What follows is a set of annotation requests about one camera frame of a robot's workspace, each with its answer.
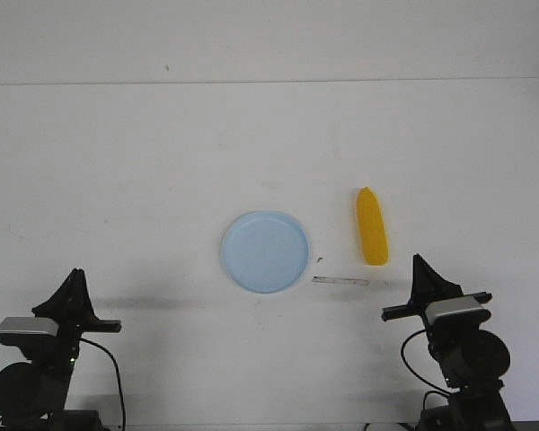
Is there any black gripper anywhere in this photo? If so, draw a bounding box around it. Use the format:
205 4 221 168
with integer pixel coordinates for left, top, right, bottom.
31 268 121 359
382 254 492 340

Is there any yellow corn cob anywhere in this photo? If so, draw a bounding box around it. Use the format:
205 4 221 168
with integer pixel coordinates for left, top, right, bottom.
356 188 389 266

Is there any light blue round plate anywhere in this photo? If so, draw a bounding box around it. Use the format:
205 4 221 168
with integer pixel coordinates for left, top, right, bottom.
220 210 310 295

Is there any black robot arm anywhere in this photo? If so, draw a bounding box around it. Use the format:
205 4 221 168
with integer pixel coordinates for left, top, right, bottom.
0 268 127 430
382 254 516 430

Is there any clear tape strip horizontal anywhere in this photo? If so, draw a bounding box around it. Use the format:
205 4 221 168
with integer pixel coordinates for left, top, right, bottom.
312 277 369 286

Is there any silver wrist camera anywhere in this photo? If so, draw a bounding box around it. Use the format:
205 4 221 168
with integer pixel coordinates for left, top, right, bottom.
424 296 491 327
0 317 59 346

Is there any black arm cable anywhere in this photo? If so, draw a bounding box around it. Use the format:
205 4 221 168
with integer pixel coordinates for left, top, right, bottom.
400 328 450 397
79 337 127 430

